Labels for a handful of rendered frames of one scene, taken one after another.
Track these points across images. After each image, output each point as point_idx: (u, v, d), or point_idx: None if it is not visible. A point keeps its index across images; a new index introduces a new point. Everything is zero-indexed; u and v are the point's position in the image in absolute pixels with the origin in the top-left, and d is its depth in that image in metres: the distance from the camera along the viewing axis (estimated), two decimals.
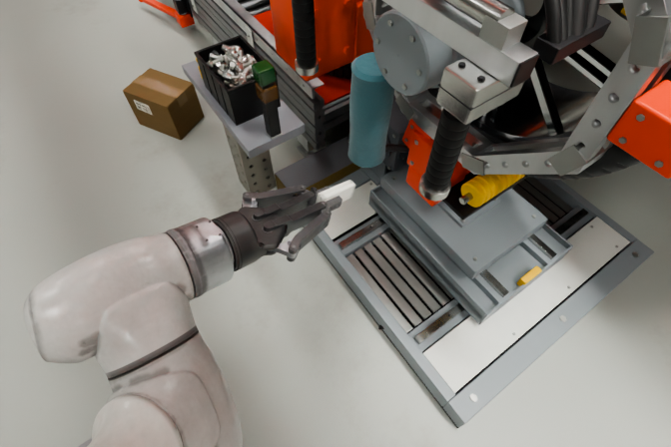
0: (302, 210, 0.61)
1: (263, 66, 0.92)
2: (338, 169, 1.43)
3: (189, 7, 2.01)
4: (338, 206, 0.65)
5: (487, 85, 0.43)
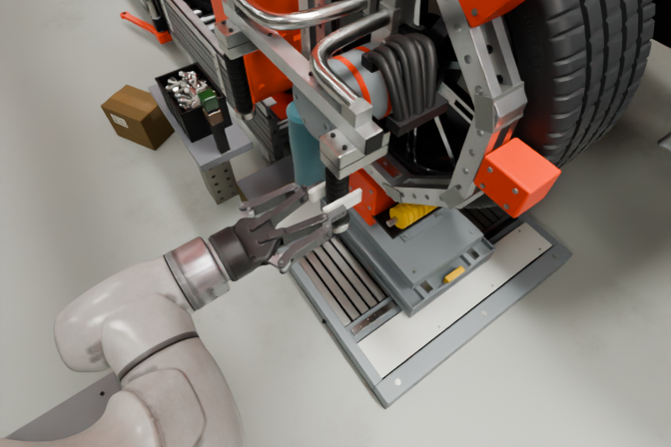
0: (289, 215, 0.65)
1: (207, 95, 1.06)
2: (294, 179, 1.58)
3: (166, 25, 2.16)
4: (318, 183, 0.67)
5: (348, 153, 0.56)
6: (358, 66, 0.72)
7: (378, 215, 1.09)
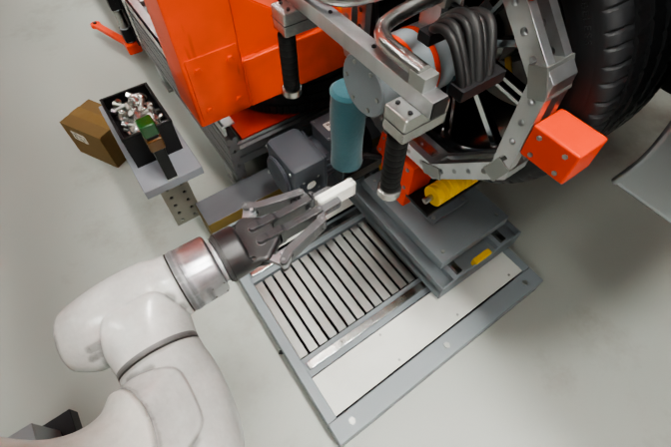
0: (293, 219, 0.65)
1: (144, 122, 1.00)
2: (256, 200, 1.52)
3: (135, 36, 2.10)
4: (324, 189, 0.67)
5: (414, 118, 0.60)
6: (409, 43, 0.76)
7: (412, 194, 1.13)
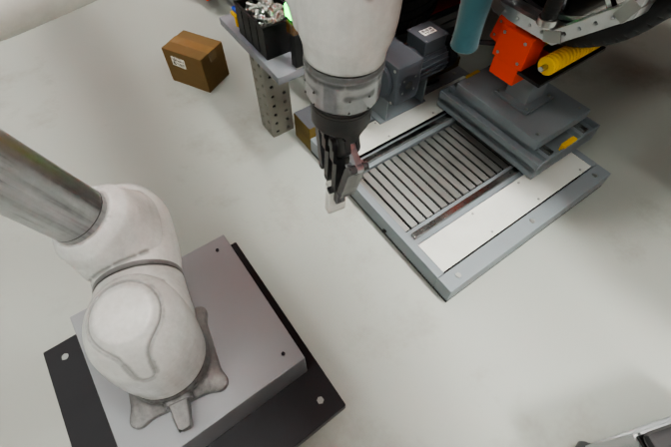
0: (328, 163, 0.60)
1: None
2: None
3: None
4: None
5: None
6: None
7: (523, 71, 1.32)
